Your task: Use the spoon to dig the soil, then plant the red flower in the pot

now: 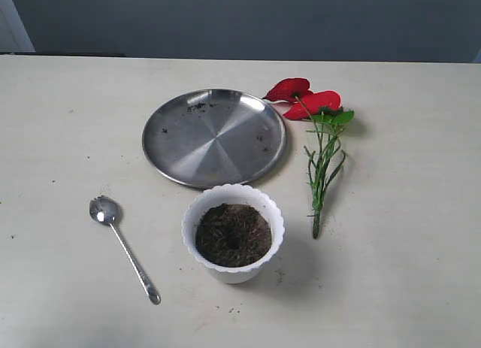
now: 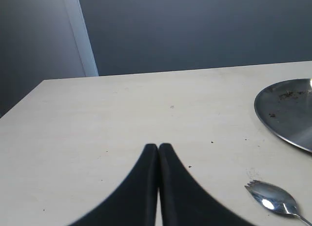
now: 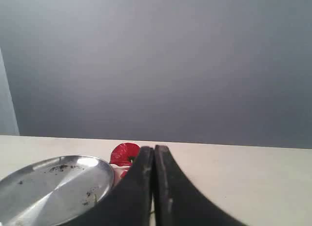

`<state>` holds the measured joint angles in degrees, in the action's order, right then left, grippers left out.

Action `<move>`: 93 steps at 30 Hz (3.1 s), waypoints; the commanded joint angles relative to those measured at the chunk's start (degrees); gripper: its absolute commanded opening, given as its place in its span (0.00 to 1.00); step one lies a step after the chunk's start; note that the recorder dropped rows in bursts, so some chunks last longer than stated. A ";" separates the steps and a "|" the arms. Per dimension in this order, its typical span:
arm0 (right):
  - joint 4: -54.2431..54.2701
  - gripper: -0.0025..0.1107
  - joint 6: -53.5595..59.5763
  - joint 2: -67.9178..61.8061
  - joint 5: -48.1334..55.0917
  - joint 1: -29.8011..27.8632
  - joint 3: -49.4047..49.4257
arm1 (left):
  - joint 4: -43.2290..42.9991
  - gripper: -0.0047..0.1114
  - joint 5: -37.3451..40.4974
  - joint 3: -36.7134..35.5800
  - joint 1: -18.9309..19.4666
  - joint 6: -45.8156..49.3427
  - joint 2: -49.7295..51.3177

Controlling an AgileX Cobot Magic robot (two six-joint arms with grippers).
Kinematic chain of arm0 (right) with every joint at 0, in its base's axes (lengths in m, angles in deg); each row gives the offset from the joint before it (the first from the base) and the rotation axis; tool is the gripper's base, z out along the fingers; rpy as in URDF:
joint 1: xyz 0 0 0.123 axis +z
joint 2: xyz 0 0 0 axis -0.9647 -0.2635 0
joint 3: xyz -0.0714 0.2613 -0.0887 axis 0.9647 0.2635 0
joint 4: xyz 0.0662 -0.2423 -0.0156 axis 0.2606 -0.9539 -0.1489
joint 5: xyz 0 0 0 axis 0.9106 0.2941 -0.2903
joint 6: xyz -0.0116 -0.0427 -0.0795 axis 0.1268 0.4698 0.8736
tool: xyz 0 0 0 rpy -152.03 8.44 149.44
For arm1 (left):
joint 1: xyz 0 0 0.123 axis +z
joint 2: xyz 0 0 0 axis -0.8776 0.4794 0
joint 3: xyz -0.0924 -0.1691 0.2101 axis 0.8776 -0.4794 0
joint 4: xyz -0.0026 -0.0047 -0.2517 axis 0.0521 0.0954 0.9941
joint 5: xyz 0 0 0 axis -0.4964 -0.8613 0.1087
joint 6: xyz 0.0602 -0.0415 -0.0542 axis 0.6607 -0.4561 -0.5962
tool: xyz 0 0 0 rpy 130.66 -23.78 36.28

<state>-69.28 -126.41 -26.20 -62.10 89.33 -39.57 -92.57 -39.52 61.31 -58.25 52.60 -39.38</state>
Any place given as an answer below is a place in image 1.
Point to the white scalloped flower pot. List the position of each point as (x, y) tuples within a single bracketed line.
[(233, 194)]

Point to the red artificial flower green stem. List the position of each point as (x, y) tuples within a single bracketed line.
[(328, 117)]

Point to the round stainless steel plate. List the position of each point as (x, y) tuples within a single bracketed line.
[(212, 137)]

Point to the silver metal spoon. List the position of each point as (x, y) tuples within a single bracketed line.
[(107, 212)]

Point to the dark brown soil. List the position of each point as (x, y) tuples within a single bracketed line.
[(233, 235)]

